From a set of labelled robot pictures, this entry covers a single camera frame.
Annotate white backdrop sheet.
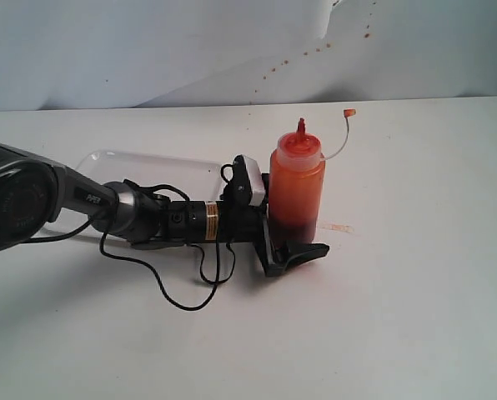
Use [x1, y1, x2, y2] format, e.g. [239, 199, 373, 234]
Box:
[0, 1, 497, 111]

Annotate red sauce squeeze bottle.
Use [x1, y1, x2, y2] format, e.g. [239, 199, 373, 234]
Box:
[268, 107, 358, 245]

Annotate white rectangular plastic tray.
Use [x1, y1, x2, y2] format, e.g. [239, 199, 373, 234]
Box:
[42, 150, 224, 241]

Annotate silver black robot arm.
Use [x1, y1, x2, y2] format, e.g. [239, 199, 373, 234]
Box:
[0, 143, 329, 277]

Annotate black camera cable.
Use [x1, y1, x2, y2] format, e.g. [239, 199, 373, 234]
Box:
[31, 164, 238, 312]

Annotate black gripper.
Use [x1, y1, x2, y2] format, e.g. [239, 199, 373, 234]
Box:
[219, 178, 329, 277]

